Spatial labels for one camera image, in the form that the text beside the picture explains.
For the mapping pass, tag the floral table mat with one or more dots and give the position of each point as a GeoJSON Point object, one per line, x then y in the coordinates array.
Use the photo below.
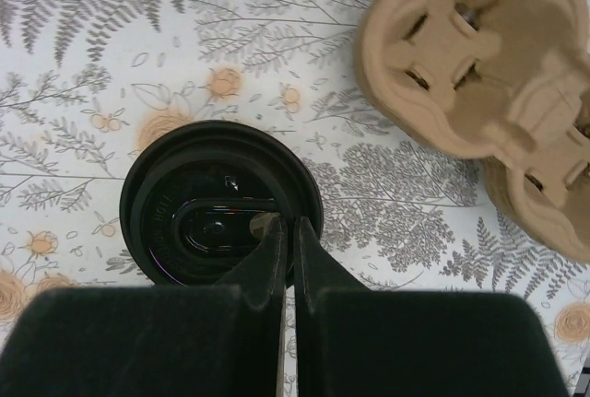
{"type": "Point", "coordinates": [87, 85]}

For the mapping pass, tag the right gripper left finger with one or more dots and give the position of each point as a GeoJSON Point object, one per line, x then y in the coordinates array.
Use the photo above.
{"type": "Point", "coordinates": [218, 340]}

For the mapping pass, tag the black coffee lid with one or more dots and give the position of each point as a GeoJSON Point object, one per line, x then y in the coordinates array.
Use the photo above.
{"type": "Point", "coordinates": [189, 200]}

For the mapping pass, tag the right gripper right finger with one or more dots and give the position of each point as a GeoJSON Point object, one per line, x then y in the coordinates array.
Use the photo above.
{"type": "Point", "coordinates": [354, 341]}

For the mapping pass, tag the brown cardboard cup carrier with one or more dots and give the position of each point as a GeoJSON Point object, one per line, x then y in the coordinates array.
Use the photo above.
{"type": "Point", "coordinates": [502, 81]}

